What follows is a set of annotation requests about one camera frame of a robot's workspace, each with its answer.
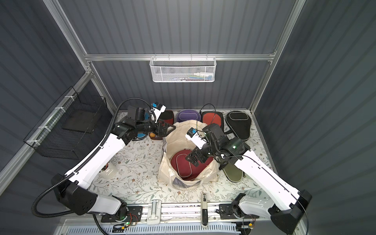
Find white wire mesh basket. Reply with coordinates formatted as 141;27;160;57
149;57;217;83

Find markers in white basket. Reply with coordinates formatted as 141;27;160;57
172;72;214;81

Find white clamp on rail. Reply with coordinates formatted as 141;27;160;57
146;199;162;225

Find blue paddle case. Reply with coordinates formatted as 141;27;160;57
137;133;147;140

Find maroon paddle case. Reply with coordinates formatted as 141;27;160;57
170;149;213;181

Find white black handheld tool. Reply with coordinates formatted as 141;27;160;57
201;193;209;228

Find black paddle case white piping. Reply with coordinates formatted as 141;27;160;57
225;111;252;142

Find green paddle case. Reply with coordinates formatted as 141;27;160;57
223;163;243;183

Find black corrugated cable conduit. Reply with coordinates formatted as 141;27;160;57
31;97;153;218

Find purple paddle case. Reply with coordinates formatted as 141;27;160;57
176;109;201;122

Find red black mesh paddle set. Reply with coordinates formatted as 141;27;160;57
149;110;174;140

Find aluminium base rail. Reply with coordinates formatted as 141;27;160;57
58;201;265;227

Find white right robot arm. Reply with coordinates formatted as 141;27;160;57
186;123;312;235

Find clear ping pong paddle set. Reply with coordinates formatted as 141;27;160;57
201;111;224;131

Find cream canvas tote bag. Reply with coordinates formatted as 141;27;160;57
158;120;219;190

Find black wire basket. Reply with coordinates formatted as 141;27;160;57
23;90;112;160

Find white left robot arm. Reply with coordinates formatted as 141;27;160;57
54;102;175;220

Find white cup with pens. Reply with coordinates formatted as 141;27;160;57
99;162;117;180

